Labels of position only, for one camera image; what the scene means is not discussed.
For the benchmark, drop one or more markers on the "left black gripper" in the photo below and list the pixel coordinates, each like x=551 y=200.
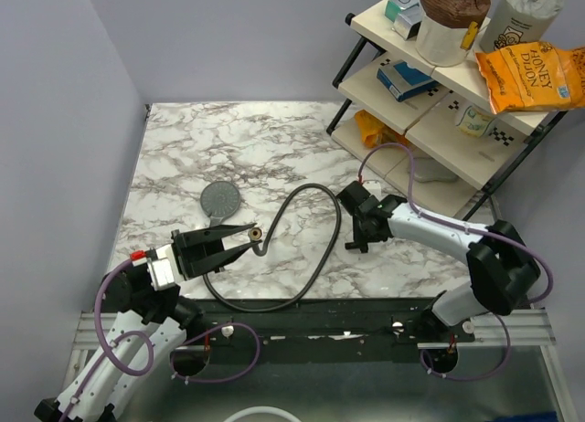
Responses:
x=200 y=251

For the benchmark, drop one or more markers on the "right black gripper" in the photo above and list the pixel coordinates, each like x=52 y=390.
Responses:
x=365 y=237

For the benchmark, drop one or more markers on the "black T-shaped fitting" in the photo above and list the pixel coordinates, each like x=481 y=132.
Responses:
x=361 y=245

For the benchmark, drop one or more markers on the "grey shower head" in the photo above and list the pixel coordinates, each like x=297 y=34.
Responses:
x=219 y=201

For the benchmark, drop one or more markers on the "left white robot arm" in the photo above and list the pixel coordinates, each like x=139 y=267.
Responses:
x=140 y=317

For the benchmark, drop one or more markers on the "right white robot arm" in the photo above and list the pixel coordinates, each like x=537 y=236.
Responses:
x=501 y=272

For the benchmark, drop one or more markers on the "orange snack bag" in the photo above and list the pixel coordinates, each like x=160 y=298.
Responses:
x=374 y=132

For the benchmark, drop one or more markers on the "cream three-tier shelf rack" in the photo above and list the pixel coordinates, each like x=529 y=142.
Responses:
x=481 y=165

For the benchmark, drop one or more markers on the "blue box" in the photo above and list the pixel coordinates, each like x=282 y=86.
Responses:
x=402 y=81

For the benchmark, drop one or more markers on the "white round rim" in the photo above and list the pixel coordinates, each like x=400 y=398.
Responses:
x=263 y=410

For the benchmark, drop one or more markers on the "silver small box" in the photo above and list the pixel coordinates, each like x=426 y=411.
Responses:
x=407 y=22

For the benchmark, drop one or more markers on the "yellow clip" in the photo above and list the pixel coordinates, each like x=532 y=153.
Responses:
x=469 y=36

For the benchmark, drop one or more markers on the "teal small box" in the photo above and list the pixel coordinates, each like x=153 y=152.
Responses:
x=396 y=7

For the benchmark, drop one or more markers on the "orange honey dijon bag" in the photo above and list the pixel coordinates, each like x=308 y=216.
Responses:
x=535 y=76

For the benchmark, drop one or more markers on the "white cup brown lid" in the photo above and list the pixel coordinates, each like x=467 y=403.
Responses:
x=443 y=25

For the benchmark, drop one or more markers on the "grey cylindrical canister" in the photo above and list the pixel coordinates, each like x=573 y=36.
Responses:
x=519 y=21

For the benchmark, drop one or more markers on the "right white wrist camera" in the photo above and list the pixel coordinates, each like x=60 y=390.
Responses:
x=373 y=187

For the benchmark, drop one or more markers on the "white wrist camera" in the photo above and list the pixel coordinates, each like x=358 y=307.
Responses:
x=161 y=265
x=373 y=187

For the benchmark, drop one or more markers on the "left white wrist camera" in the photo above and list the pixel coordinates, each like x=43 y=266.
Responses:
x=161 y=265

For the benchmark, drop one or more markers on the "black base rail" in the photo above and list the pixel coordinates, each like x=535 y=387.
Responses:
x=313 y=331

